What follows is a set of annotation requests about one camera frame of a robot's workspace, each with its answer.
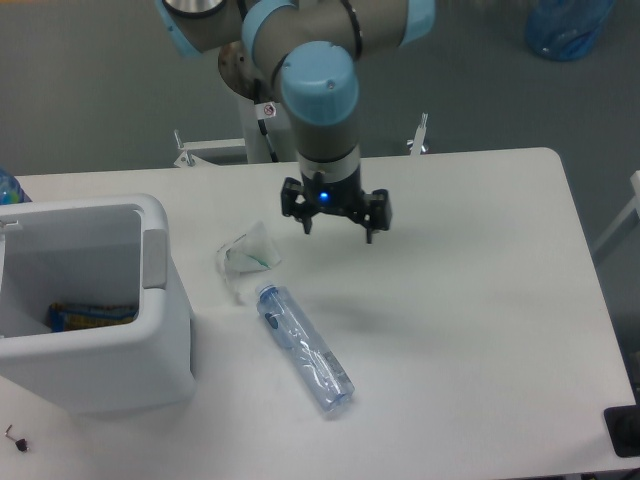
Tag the white pedestal base bracket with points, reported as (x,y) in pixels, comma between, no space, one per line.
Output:
(192,154)

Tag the blue plastic bag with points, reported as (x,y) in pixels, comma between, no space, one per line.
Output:
(565,31)

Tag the clear plastic water bottle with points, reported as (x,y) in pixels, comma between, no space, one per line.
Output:
(318,367)

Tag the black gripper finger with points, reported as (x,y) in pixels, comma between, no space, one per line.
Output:
(373,212)
(295,204)

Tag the white frame at right edge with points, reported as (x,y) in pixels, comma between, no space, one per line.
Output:
(620,227)

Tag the metal clamp bolt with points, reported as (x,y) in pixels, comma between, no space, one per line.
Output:
(418,144)

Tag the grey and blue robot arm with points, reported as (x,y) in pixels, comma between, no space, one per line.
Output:
(307,57)

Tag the black device at table edge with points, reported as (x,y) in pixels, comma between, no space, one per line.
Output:
(623,426)

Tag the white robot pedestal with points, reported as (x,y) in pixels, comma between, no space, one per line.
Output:
(265,123)

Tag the blue yellow snack wrapper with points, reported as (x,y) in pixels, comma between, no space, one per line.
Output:
(69,317)

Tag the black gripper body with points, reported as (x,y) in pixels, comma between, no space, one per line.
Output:
(343,198)

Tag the white trash can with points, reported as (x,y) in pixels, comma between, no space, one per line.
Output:
(105,251)

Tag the blue bottle at left edge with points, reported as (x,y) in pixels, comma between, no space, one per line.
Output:
(11,191)

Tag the white plastic wrapper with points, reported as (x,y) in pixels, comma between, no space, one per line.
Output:
(244,257)

